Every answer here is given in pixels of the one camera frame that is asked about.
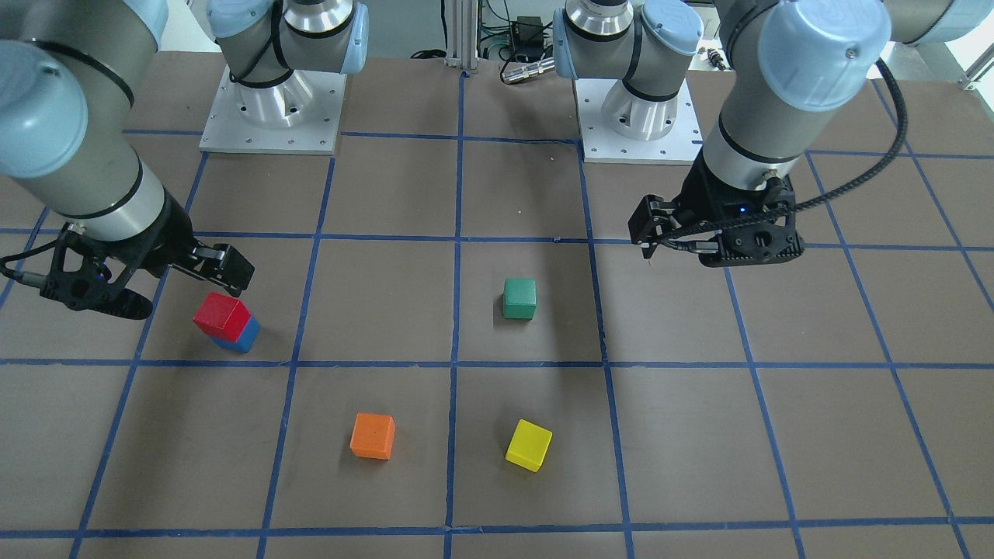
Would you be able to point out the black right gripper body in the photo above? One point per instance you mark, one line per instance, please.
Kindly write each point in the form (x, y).
(168, 236)

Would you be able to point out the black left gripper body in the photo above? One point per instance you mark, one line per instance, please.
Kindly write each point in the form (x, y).
(705, 194)

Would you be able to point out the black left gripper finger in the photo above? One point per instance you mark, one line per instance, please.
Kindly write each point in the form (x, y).
(652, 218)

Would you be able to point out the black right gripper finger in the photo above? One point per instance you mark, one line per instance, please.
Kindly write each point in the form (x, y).
(221, 264)

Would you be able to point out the red wooden block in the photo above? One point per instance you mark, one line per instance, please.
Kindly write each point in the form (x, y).
(222, 317)

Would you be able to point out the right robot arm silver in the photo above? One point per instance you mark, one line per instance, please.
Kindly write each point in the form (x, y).
(70, 73)

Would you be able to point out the blue wooden block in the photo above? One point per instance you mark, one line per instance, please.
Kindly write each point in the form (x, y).
(241, 340)

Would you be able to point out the green wooden block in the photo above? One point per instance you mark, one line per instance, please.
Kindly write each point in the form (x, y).
(519, 298)

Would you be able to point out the orange wooden block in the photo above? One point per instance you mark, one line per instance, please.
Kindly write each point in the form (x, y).
(373, 436)

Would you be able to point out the yellow wooden block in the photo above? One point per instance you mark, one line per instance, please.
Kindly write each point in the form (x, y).
(529, 445)

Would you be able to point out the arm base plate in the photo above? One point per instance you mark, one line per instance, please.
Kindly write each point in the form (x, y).
(291, 112)
(617, 128)

